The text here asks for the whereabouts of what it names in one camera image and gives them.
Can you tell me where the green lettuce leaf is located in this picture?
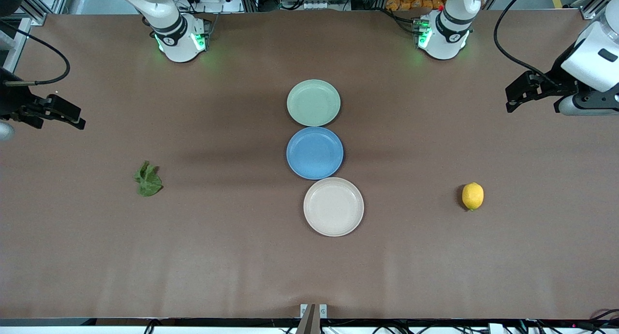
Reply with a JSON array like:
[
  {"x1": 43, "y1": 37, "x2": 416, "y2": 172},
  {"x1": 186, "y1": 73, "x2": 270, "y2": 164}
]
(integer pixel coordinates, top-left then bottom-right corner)
[{"x1": 134, "y1": 160, "x2": 163, "y2": 197}]

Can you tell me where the yellow lemon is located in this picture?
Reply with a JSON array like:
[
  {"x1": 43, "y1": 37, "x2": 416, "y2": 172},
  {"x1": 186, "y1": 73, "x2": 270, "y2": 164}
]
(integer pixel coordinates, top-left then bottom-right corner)
[{"x1": 461, "y1": 182, "x2": 485, "y2": 211}]

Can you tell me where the light green plate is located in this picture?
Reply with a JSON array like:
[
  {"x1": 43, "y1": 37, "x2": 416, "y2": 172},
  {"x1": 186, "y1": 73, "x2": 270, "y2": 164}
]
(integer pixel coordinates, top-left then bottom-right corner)
[{"x1": 287, "y1": 79, "x2": 341, "y2": 127}]

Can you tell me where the blue plate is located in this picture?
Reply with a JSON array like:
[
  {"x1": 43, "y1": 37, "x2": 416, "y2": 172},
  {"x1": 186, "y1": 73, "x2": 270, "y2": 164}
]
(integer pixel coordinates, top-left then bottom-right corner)
[{"x1": 286, "y1": 127, "x2": 344, "y2": 180}]

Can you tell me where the beige plate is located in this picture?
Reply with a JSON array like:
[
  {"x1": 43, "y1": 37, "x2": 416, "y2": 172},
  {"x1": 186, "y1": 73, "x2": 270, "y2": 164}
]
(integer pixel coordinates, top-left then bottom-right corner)
[{"x1": 303, "y1": 177, "x2": 365, "y2": 237}]

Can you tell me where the aluminium frame profile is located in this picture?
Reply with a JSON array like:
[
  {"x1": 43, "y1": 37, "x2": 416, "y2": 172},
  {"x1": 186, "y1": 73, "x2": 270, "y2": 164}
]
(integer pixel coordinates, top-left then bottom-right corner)
[
  {"x1": 0, "y1": 0, "x2": 73, "y2": 73},
  {"x1": 571, "y1": 0, "x2": 608, "y2": 20}
]

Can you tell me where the black base cable bundle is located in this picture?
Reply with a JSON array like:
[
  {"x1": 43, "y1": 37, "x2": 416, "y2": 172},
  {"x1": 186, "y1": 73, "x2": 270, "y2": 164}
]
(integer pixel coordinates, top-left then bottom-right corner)
[{"x1": 380, "y1": 8, "x2": 422, "y2": 35}]

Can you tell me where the black table edge rail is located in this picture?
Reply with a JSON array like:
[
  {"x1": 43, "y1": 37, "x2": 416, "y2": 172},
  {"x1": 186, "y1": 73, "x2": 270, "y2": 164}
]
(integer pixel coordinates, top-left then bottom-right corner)
[{"x1": 0, "y1": 317, "x2": 619, "y2": 328}]

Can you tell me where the grey metal bracket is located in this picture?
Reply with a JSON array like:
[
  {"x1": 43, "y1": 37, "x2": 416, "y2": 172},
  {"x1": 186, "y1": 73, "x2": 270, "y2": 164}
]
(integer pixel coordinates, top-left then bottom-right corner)
[{"x1": 300, "y1": 304, "x2": 328, "y2": 319}]

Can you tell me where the brown camera post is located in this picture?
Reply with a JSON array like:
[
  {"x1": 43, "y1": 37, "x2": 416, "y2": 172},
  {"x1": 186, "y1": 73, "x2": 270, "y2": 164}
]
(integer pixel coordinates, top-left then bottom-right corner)
[{"x1": 295, "y1": 304, "x2": 321, "y2": 334}]

